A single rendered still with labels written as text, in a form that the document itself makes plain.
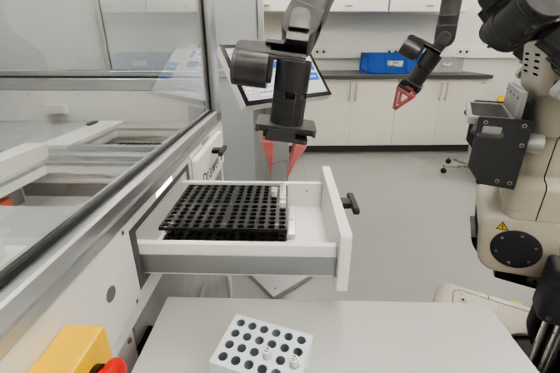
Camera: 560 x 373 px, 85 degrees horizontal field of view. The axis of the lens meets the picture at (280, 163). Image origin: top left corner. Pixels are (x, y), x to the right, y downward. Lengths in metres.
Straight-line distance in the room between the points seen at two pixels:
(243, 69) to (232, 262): 0.31
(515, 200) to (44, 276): 0.89
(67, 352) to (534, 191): 0.89
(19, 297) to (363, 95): 3.45
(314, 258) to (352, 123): 3.18
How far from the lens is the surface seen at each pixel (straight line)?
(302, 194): 0.73
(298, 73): 0.50
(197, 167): 0.80
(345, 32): 4.21
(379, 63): 3.76
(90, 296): 0.47
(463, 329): 0.64
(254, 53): 0.51
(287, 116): 0.51
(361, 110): 3.63
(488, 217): 0.93
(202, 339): 0.57
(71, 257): 0.42
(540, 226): 0.95
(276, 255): 0.52
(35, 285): 0.39
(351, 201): 0.62
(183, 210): 0.63
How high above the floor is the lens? 1.19
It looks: 21 degrees down
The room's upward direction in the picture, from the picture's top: straight up
